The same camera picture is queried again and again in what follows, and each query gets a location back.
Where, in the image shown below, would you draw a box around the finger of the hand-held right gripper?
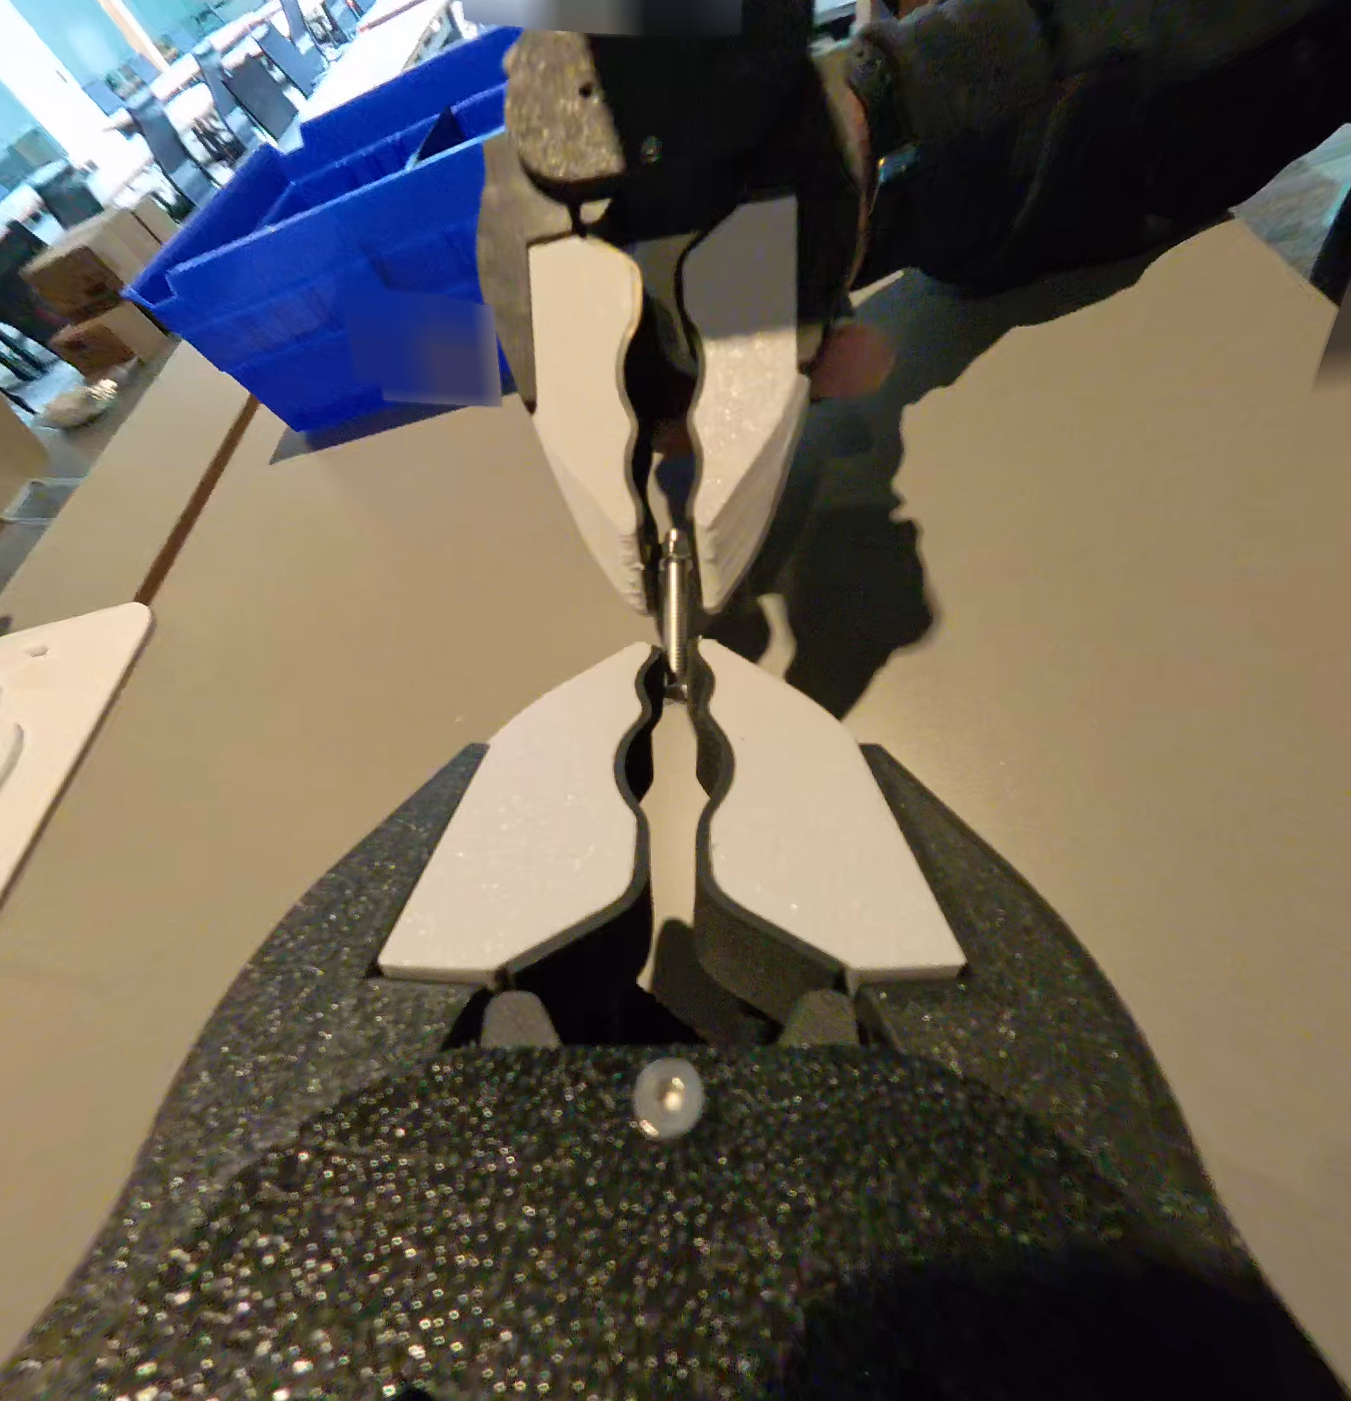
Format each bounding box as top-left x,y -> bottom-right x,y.
680,195 -> 817,617
528,236 -> 652,614

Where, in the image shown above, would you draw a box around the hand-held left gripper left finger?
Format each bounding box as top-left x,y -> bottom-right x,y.
379,642 -> 662,1047

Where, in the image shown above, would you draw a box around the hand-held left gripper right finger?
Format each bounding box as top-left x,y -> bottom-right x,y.
692,637 -> 972,1047

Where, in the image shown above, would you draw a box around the silver bolt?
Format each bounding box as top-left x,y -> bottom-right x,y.
658,547 -> 703,704

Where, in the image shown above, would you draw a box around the person's right forearm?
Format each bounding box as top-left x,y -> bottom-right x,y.
874,0 -> 1351,300

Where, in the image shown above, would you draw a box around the person's right hand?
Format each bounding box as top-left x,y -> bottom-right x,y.
809,53 -> 900,403

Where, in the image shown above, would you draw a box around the blue plastic bin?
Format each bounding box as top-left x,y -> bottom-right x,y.
297,27 -> 523,157
122,108 -> 526,436

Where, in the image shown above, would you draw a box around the rows of long tables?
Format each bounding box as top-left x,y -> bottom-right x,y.
0,0 -> 464,330

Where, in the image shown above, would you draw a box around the group of black chairs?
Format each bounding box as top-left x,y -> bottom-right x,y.
0,0 -> 375,377

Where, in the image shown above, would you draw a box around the brown cardboard box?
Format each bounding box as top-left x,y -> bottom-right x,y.
94,202 -> 182,279
24,233 -> 143,322
53,311 -> 169,377

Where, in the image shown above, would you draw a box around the white base board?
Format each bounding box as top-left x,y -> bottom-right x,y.
0,599 -> 154,944

